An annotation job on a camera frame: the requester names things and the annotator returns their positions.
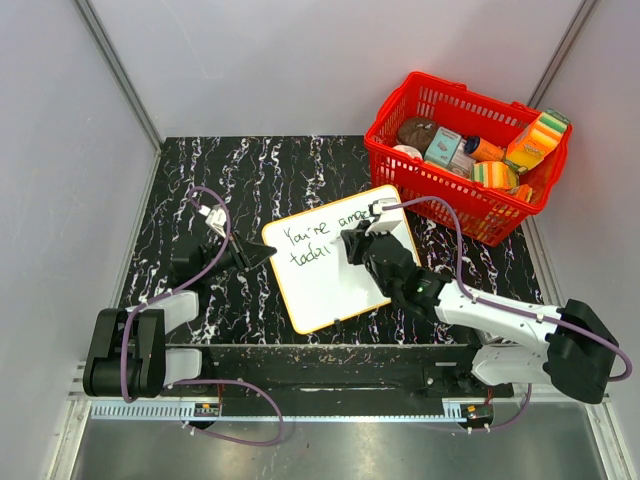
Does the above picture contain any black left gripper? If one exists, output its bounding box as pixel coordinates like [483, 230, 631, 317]
[198, 227, 277, 281]

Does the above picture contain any white board yellow frame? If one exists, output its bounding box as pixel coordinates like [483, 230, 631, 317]
[262, 185, 400, 335]

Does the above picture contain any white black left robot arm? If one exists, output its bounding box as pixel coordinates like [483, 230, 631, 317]
[82, 234, 277, 399]

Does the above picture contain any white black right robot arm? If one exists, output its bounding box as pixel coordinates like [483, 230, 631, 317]
[340, 221, 619, 404]

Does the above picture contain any white round lid container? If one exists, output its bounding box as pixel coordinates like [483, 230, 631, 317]
[393, 144, 423, 159]

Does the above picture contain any brown round bread pack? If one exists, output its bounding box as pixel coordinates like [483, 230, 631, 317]
[396, 116, 439, 154]

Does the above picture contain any teal small carton box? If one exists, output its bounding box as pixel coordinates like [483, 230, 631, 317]
[424, 126, 462, 168]

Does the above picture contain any pink white packet in basket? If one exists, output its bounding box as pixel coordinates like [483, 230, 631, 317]
[448, 152, 476, 179]

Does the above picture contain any striped orange sponge pack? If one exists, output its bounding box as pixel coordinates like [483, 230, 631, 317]
[471, 161, 519, 190]

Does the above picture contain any orange bottle blue cap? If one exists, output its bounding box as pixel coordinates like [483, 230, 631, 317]
[463, 136, 505, 162]

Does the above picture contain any red plastic shopping basket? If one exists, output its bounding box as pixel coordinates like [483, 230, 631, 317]
[364, 72, 573, 246]

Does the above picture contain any small pink white box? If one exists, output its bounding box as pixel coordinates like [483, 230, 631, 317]
[478, 331, 512, 345]

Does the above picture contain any orange packet in basket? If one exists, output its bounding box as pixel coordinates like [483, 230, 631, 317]
[506, 184, 533, 203]

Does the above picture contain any yellow green sponge pack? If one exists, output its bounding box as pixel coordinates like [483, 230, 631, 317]
[504, 109, 571, 174]

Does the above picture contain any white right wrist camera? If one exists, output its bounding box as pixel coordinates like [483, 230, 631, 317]
[366, 197, 404, 235]

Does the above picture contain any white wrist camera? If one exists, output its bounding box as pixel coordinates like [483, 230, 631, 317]
[366, 197, 404, 235]
[198, 206, 227, 238]

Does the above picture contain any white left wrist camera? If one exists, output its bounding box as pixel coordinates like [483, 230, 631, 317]
[198, 206, 227, 238]

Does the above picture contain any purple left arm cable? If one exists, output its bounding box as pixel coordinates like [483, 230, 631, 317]
[119, 186, 286, 446]

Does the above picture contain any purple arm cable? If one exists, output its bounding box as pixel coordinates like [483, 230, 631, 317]
[119, 186, 286, 446]
[382, 195, 634, 434]

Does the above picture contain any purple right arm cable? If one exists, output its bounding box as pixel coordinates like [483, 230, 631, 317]
[382, 195, 634, 434]

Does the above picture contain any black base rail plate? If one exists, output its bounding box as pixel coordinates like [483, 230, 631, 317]
[134, 343, 516, 405]

